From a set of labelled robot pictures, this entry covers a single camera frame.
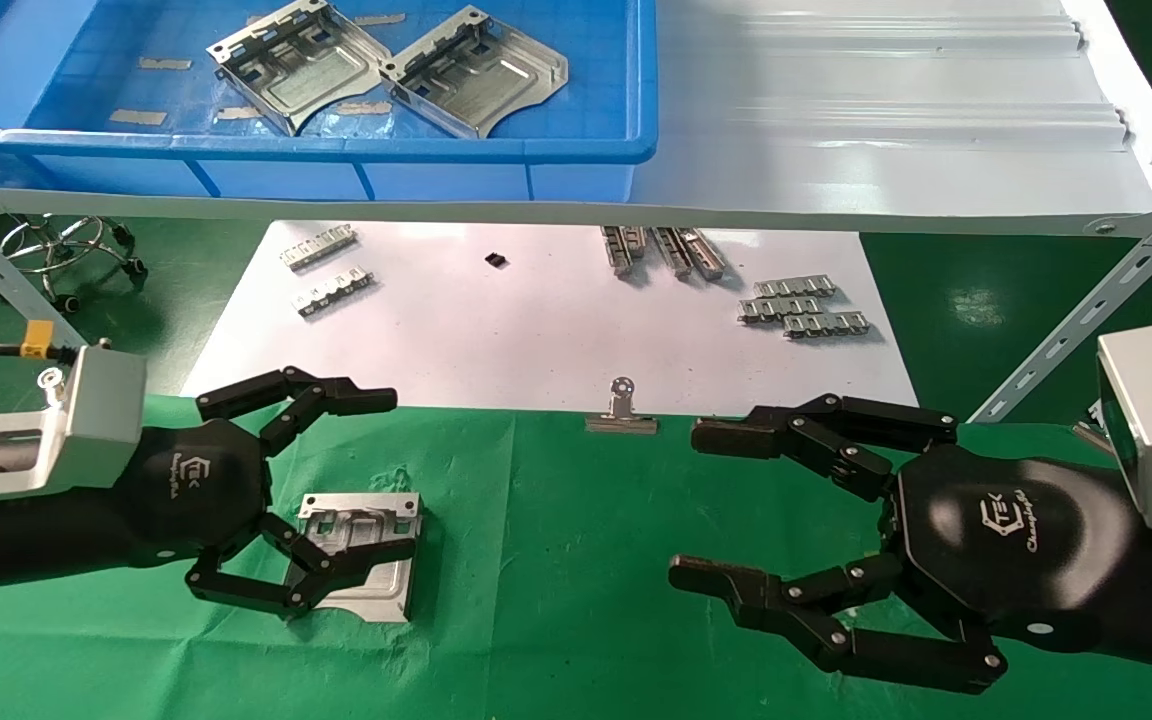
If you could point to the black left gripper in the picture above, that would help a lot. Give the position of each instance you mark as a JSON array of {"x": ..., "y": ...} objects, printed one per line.
[{"x": 196, "y": 490}]

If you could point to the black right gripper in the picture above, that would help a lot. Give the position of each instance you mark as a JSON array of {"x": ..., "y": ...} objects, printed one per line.
[{"x": 996, "y": 540}]

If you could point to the silver sheet metal bracket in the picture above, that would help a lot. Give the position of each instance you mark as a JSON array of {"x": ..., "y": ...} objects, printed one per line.
[
  {"x": 366, "y": 515},
  {"x": 481, "y": 85},
  {"x": 296, "y": 70}
]

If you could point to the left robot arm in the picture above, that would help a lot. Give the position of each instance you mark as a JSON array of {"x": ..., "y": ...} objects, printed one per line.
[{"x": 26, "y": 545}]

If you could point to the green table cloth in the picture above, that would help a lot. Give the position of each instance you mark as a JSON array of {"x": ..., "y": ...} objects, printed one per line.
[{"x": 556, "y": 560}]

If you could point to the small black plastic piece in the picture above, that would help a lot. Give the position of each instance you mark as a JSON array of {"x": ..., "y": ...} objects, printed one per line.
[{"x": 496, "y": 260}]

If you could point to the rolling stool base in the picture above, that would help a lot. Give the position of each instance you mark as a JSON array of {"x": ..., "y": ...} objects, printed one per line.
[{"x": 122, "y": 236}]

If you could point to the small flat metal strip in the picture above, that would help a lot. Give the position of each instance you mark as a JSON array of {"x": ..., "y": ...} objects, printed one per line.
[
  {"x": 239, "y": 112},
  {"x": 364, "y": 108},
  {"x": 164, "y": 63},
  {"x": 138, "y": 117},
  {"x": 379, "y": 19}
]

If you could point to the white metal shelf rack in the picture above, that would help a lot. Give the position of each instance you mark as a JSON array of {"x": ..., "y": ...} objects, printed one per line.
[{"x": 886, "y": 130}]

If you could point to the blue plastic bin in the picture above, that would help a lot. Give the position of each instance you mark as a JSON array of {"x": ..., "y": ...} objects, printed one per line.
[{"x": 66, "y": 60}]

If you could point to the silver metal rail part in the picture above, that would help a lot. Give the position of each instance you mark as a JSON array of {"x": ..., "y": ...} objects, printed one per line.
[
  {"x": 826, "y": 325},
  {"x": 638, "y": 240},
  {"x": 706, "y": 255},
  {"x": 336, "y": 291},
  {"x": 779, "y": 309},
  {"x": 674, "y": 254},
  {"x": 318, "y": 247},
  {"x": 794, "y": 288},
  {"x": 618, "y": 252}
]

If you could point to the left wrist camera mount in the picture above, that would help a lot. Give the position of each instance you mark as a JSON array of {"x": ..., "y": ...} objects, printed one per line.
[{"x": 101, "y": 420}]

